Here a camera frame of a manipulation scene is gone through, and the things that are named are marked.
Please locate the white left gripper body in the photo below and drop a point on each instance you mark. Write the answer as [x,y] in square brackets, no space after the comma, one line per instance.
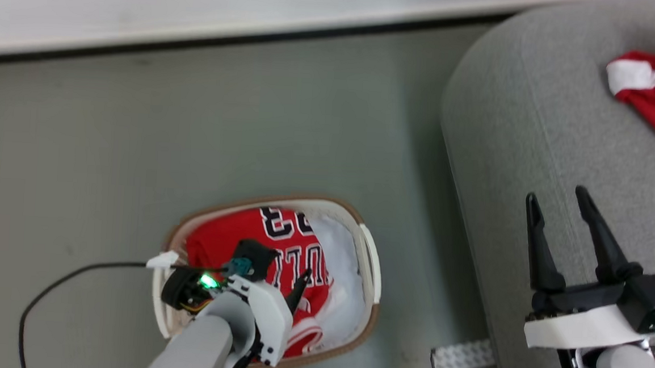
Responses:
[271,317]

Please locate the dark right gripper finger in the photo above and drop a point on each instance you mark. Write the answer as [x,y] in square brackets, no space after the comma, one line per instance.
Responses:
[605,241]
[541,248]

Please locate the red basketball jersey number 23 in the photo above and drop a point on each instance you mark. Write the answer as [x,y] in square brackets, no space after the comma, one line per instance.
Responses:
[219,240]

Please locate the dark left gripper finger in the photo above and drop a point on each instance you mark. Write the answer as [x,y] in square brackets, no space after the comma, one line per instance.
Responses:
[300,290]

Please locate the grey fabric sofa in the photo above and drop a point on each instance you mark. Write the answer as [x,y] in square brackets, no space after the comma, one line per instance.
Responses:
[535,134]

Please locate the white perforated strip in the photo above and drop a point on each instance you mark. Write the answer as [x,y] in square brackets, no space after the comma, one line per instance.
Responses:
[462,356]

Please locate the white plastic laundry basket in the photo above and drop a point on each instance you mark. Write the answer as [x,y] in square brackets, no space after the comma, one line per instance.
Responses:
[372,255]

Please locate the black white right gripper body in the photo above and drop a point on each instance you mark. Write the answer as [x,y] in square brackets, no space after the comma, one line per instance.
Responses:
[586,328]

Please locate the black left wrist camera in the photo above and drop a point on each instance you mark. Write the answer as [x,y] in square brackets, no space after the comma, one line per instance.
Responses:
[258,254]

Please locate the white black baseboard strip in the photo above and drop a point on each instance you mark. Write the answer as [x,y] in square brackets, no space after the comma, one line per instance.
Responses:
[142,44]

